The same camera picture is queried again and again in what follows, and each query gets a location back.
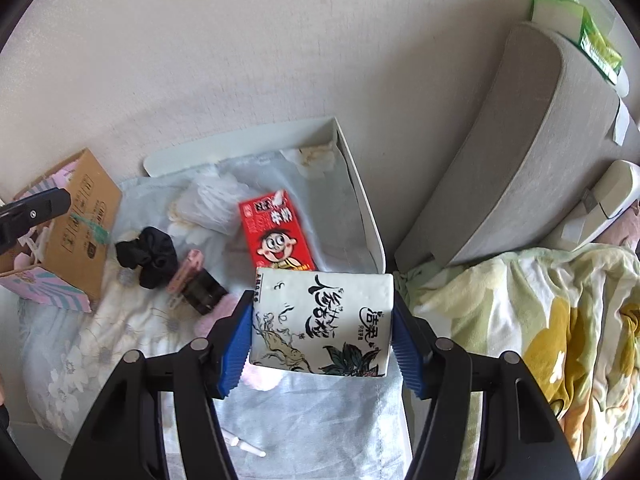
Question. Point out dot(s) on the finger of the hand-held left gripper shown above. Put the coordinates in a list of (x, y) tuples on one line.
[(35, 210)]

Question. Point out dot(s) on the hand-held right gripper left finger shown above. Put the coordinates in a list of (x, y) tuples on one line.
[(235, 355)]

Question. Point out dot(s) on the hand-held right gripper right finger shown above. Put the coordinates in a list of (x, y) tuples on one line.
[(407, 355)]

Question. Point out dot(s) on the pink fuzzy wristband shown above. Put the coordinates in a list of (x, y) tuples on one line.
[(262, 380)]

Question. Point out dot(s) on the pink printed cardboard box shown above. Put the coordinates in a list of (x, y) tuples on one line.
[(75, 210)]

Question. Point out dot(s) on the white ink-print tissue pack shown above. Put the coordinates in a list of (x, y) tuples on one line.
[(320, 320)]

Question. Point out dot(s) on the black scrunchie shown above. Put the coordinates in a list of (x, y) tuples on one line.
[(147, 255)]

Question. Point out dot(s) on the clear plastic bag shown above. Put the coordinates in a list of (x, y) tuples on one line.
[(210, 200)]

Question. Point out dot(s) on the small white vial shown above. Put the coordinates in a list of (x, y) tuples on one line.
[(245, 447)]

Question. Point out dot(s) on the red milk carton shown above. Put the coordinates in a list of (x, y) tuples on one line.
[(275, 240)]

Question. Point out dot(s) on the yellow green floral quilt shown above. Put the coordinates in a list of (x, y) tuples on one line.
[(525, 320)]

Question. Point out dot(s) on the grey headboard cushion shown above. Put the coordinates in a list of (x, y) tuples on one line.
[(520, 160)]

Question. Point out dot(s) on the pink cloth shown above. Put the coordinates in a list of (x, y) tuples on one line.
[(627, 227)]

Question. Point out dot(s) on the white plastic armrest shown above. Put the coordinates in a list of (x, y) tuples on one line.
[(610, 195)]

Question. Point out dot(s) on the green tissue pack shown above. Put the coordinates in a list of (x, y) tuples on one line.
[(595, 40)]

